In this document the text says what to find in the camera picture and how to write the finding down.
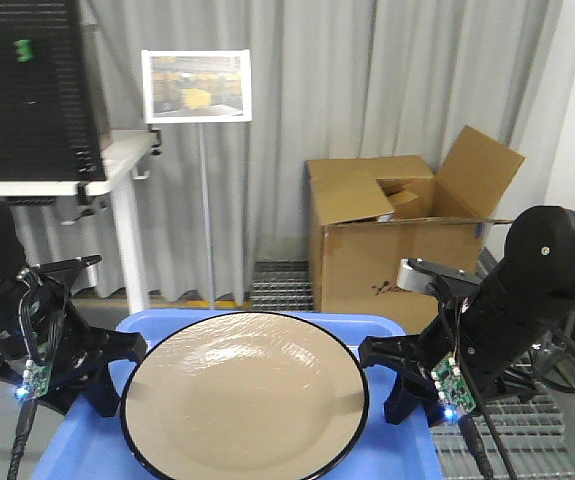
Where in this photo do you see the blue plastic tray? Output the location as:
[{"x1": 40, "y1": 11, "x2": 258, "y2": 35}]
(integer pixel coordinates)
[{"x1": 34, "y1": 309, "x2": 441, "y2": 479}]

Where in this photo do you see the metal grate platform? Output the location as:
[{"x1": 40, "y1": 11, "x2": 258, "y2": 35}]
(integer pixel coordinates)
[{"x1": 250, "y1": 261, "x2": 314, "y2": 311}]

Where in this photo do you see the green left circuit board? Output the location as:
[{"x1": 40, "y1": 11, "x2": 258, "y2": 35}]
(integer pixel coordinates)
[{"x1": 15, "y1": 359, "x2": 52, "y2": 402}]

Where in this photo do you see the black right cable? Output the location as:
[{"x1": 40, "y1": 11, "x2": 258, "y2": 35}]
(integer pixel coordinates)
[{"x1": 431, "y1": 284, "x2": 575, "y2": 480}]

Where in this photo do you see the green right circuit board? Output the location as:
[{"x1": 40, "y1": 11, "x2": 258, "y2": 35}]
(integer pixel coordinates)
[{"x1": 431, "y1": 354, "x2": 476, "y2": 420}]

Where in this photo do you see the sign on white stand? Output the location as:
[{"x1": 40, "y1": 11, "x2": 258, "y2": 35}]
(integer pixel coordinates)
[{"x1": 140, "y1": 49, "x2": 253, "y2": 309}]

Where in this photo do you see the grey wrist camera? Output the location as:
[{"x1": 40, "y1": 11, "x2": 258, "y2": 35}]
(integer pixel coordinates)
[
  {"x1": 32, "y1": 254, "x2": 102, "y2": 284},
  {"x1": 396, "y1": 258, "x2": 482, "y2": 294}
]

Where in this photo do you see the white standing desk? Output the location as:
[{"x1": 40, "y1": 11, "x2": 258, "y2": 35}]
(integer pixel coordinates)
[{"x1": 0, "y1": 129, "x2": 162, "y2": 314}]

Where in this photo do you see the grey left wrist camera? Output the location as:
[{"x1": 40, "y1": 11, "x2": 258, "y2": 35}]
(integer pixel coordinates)
[{"x1": 32, "y1": 254, "x2": 102, "y2": 284}]

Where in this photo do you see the open cardboard box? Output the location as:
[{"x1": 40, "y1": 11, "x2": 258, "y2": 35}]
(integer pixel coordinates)
[{"x1": 306, "y1": 126, "x2": 524, "y2": 334}]

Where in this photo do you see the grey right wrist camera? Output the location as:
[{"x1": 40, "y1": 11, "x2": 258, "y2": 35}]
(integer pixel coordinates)
[{"x1": 396, "y1": 258, "x2": 482, "y2": 294}]

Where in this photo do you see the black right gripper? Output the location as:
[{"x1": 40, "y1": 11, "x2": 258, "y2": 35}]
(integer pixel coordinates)
[{"x1": 358, "y1": 284, "x2": 537, "y2": 425}]

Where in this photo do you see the beige plate with black rim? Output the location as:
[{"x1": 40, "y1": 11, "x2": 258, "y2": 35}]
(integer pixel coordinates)
[{"x1": 120, "y1": 312, "x2": 369, "y2": 479}]

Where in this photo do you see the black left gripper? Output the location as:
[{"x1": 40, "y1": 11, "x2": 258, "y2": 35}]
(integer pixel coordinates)
[{"x1": 0, "y1": 274, "x2": 147, "y2": 417}]

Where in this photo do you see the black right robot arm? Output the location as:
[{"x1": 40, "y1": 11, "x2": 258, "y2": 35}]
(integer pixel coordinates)
[{"x1": 311, "y1": 206, "x2": 575, "y2": 424}]

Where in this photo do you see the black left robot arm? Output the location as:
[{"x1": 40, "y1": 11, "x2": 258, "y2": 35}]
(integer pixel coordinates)
[{"x1": 0, "y1": 201, "x2": 146, "y2": 417}]

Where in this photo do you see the black left cable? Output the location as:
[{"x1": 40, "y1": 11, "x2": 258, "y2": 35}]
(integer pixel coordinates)
[{"x1": 6, "y1": 397, "x2": 39, "y2": 480}]

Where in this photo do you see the black cable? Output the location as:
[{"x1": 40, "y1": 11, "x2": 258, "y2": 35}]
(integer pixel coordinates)
[
  {"x1": 431, "y1": 284, "x2": 575, "y2": 480},
  {"x1": 6, "y1": 397, "x2": 39, "y2": 480}
]

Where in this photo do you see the black pegboard panel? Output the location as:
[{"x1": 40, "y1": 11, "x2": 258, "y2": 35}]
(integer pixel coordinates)
[{"x1": 0, "y1": 1, "x2": 106, "y2": 182}]

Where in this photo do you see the green circuit board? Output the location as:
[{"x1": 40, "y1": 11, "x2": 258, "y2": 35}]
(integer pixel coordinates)
[
  {"x1": 431, "y1": 354, "x2": 476, "y2": 420},
  {"x1": 15, "y1": 359, "x2": 52, "y2": 402}
]

